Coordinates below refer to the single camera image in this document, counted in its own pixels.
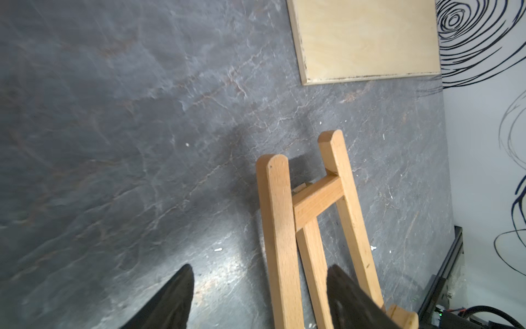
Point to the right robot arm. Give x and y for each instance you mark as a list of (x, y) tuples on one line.
[(468, 318)]

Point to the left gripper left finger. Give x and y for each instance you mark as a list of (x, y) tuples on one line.
[(170, 306)]

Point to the small wooden easel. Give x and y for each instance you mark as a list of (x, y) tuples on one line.
[(292, 235)]

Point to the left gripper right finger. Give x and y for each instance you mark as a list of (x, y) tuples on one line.
[(350, 306)]

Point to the light plywood canvas board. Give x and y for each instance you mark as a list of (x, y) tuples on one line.
[(346, 41)]

